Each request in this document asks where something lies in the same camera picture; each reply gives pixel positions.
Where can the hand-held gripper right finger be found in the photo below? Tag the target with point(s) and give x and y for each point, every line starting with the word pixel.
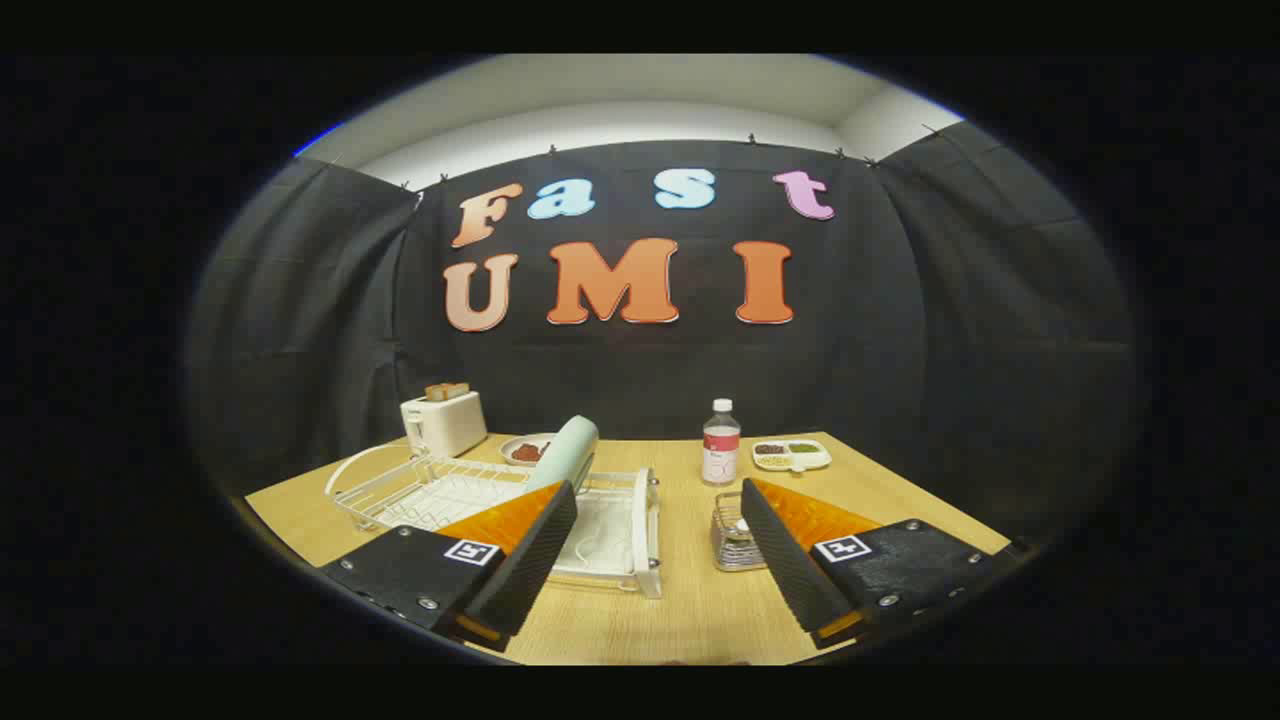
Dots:
pixel 790 570

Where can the white divided condiment dish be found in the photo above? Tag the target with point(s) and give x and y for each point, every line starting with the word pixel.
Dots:
pixel 792 456

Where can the black backdrop cloth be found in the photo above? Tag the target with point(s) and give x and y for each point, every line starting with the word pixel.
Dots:
pixel 650 370

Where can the small white plate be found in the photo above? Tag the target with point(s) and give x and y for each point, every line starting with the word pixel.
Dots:
pixel 508 452

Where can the white toaster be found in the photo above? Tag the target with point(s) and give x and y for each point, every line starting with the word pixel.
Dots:
pixel 445 425

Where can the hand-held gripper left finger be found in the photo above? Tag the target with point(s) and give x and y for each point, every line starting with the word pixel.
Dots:
pixel 530 570

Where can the red food pieces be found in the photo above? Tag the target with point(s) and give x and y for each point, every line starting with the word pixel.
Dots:
pixel 527 452

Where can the light green plate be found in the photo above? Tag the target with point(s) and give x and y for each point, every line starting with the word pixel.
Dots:
pixel 565 450

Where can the clear plastic bottle red label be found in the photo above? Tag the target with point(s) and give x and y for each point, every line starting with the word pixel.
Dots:
pixel 721 450

